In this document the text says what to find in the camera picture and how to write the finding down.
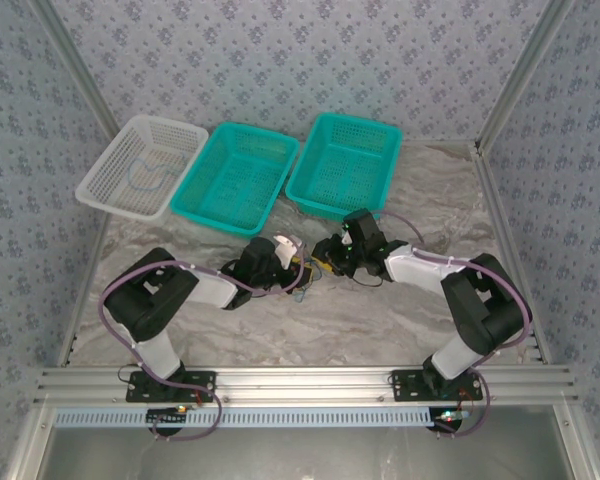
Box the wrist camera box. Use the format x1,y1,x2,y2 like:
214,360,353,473
343,208,381,240
273,233,304,266

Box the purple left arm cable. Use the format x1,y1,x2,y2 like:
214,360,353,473
99,239,314,442

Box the teal plastic basket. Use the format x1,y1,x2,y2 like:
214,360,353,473
169,122,301,239
284,112,404,229

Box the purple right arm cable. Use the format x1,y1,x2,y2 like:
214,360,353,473
377,210,534,440

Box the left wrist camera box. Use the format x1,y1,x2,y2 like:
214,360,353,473
273,233,304,266

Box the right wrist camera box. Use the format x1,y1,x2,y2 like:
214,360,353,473
343,208,381,240

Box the thin blue cable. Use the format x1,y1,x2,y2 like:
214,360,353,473
292,262,326,305
127,155,187,194

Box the small black circuit board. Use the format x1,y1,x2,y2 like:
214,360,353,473
432,407,474,432
146,405,189,427

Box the aluminium mounting rail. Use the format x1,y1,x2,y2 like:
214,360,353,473
34,365,579,405

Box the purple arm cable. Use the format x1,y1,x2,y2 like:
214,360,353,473
99,239,314,442
377,210,534,440

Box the white plastic basket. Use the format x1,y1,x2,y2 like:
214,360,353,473
74,114,210,223

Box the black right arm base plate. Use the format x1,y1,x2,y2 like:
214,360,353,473
389,368,484,404

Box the white slotted cable duct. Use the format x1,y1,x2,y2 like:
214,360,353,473
53,405,434,429

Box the aluminium frame post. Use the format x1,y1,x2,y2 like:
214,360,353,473
472,0,579,154

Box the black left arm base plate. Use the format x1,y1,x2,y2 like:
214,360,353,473
125,370,217,404

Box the grey metal shelf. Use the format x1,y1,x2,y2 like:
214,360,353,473
4,404,599,480

